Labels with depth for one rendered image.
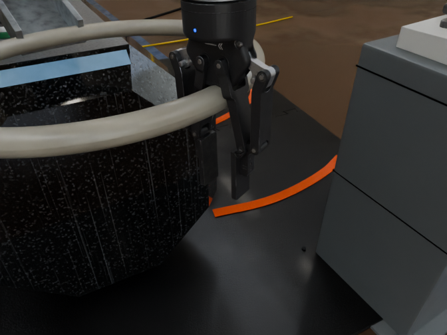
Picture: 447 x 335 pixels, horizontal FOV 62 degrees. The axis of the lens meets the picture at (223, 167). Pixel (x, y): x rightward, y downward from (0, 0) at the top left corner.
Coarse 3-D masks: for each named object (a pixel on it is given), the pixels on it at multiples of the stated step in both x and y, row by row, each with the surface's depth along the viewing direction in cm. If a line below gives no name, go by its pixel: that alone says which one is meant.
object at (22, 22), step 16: (0, 0) 70; (16, 0) 79; (32, 0) 80; (48, 0) 81; (64, 0) 74; (0, 16) 72; (16, 16) 75; (32, 16) 76; (48, 16) 77; (64, 16) 76; (16, 32) 65; (32, 32) 73; (48, 48) 70
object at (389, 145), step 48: (384, 48) 89; (384, 96) 92; (432, 96) 81; (384, 144) 96; (432, 144) 85; (336, 192) 119; (384, 192) 101; (432, 192) 88; (336, 240) 127; (384, 240) 107; (432, 240) 93; (384, 288) 113; (432, 288) 98
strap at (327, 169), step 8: (248, 96) 240; (216, 120) 216; (336, 160) 185; (328, 168) 180; (312, 176) 175; (320, 176) 175; (296, 184) 170; (304, 184) 170; (312, 184) 170; (280, 192) 166; (288, 192) 166; (296, 192) 166; (256, 200) 162; (264, 200) 162; (272, 200) 162; (280, 200) 162; (224, 208) 158; (232, 208) 158; (240, 208) 158; (248, 208) 158; (216, 216) 154
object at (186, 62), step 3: (180, 51) 43; (183, 51) 42; (186, 51) 42; (180, 54) 43; (183, 54) 43; (186, 54) 42; (183, 57) 43; (186, 57) 43; (189, 57) 42; (183, 60) 43; (186, 60) 43; (189, 60) 43; (180, 63) 42; (183, 63) 43; (186, 63) 43; (189, 63) 43; (192, 63) 43; (186, 66) 43
